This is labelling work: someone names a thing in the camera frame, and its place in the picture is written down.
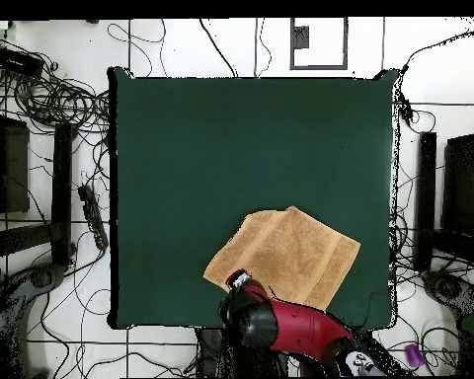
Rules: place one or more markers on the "tan terry towel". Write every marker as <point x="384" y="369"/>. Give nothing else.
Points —
<point x="292" y="252"/>

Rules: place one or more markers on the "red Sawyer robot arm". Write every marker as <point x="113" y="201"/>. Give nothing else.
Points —
<point x="308" y="327"/>

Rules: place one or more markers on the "dark green table cloth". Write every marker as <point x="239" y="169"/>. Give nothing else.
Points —
<point x="260" y="138"/>

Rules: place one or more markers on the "long black power strip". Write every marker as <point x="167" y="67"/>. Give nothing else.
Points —
<point x="91" y="213"/>

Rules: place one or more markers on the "small purple object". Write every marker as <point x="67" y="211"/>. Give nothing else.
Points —
<point x="414" y="355"/>

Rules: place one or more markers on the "grey stand base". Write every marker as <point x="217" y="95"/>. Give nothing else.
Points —
<point x="43" y="276"/>
<point x="450" y="288"/>

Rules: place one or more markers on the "small black power adapter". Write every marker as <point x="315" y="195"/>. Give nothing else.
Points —
<point x="406" y="110"/>

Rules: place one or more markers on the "small dark grey box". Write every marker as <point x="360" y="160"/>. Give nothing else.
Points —
<point x="301" y="37"/>

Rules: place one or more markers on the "black rectangular box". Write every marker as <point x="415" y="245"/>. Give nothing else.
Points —
<point x="15" y="61"/>

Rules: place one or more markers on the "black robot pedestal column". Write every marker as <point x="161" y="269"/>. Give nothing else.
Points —
<point x="209" y="351"/>

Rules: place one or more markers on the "black metal frame stand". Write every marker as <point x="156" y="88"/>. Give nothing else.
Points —
<point x="426" y="197"/>
<point x="61" y="189"/>

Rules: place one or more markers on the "grey square floor frame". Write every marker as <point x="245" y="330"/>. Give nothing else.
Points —
<point x="318" y="67"/>

